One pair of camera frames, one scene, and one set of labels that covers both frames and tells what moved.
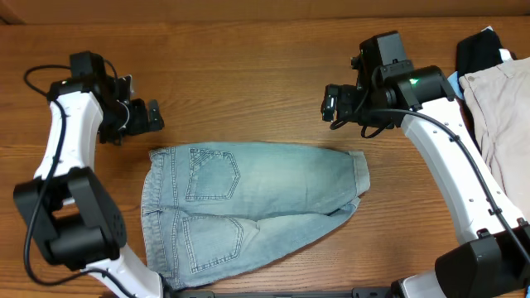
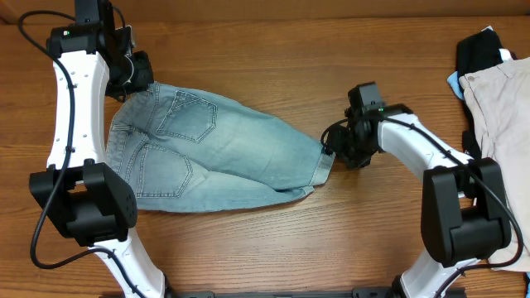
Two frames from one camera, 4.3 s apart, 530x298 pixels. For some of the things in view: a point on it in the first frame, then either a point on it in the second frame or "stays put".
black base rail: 385,292 stays put
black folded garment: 474,52 stays put
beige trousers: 500,98 stays put
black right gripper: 349,96 → 337,145
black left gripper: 138,117 → 125,88
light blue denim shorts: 212,210 → 184,151
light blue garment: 455,80 stays put
